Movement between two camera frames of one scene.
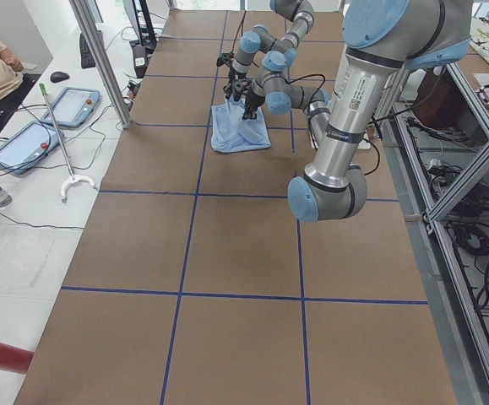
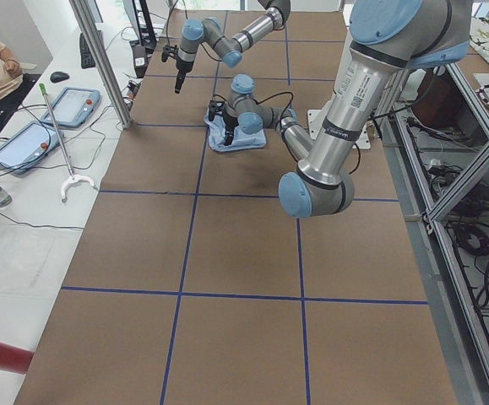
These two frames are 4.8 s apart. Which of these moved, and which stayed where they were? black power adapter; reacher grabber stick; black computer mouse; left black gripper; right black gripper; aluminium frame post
Moved: left black gripper; right black gripper
Stayed: aluminium frame post; black computer mouse; reacher grabber stick; black power adapter
